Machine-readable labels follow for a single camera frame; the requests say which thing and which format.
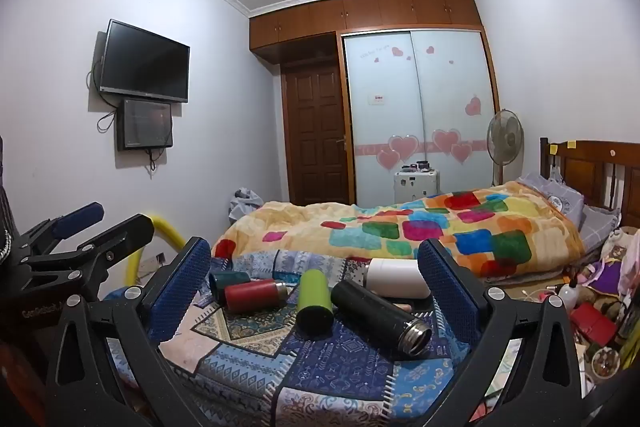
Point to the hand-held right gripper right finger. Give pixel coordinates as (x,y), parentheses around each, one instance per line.
(449,294)

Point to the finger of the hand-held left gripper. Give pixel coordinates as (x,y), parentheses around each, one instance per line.
(80,217)
(122,234)

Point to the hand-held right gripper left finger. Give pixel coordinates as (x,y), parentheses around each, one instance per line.
(181,287)

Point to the dark green cup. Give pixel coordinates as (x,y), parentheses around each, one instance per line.
(227,283)

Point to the white flask cup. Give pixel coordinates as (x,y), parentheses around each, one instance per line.
(397,277)

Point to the red flask cup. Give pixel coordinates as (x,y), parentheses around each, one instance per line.
(247,297)

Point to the yellow foam tube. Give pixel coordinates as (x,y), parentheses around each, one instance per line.
(165,232)

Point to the colourful patched blanket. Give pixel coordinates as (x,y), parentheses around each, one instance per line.
(440,227)

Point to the black thermos flask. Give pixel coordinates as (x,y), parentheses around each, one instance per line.
(372,312)

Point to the grey clothes pile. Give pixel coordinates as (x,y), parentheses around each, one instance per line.
(245,204)

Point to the small white cabinet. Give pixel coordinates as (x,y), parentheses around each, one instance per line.
(416,187)

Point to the clear plastic bottle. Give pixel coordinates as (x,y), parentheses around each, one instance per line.
(569,296)

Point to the grey printed pillow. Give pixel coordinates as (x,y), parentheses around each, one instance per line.
(557,202)

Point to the red box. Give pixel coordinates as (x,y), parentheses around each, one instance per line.
(594,322)

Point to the blue patterned bed sheet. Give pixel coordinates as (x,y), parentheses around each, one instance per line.
(310,382)

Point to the grey checked pillow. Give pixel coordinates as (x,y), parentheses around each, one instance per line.
(597,222)

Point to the standing fan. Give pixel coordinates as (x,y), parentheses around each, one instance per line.
(505,134)

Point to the pale printed bag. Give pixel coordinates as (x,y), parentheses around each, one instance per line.
(620,252)

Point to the sliding wardrobe with heart stickers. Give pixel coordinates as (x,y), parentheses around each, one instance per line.
(425,107)

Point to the brown wooden headboard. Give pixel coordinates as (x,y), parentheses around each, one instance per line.
(595,172)

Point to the brown wooden door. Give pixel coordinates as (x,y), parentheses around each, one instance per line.
(315,132)

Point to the brown overhead cabinets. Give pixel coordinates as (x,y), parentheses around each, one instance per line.
(350,14)

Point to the wall socket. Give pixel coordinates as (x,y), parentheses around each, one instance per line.
(152,261)

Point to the small black wall monitor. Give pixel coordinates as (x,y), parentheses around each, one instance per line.
(146,124)

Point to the wall-mounted black television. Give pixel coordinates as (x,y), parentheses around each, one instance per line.
(145,59)

